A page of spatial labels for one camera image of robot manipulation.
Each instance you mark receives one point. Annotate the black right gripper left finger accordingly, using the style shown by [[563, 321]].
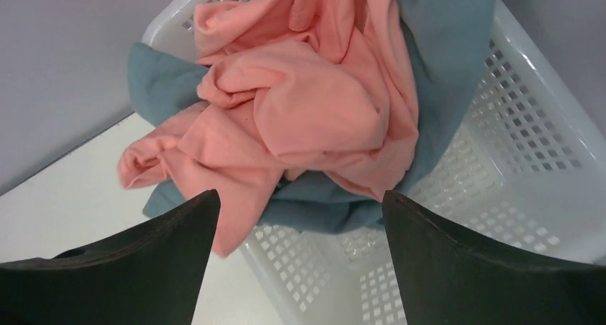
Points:
[[149, 274]]

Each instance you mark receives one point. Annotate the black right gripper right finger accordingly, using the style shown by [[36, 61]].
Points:
[[449, 274]]

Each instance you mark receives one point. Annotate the pink t-shirt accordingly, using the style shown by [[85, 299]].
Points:
[[292, 86]]

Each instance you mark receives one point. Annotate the white plastic laundry basket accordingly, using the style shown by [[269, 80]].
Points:
[[526, 167]]

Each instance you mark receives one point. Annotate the grey-blue t-shirt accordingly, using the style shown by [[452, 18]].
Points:
[[448, 43]]

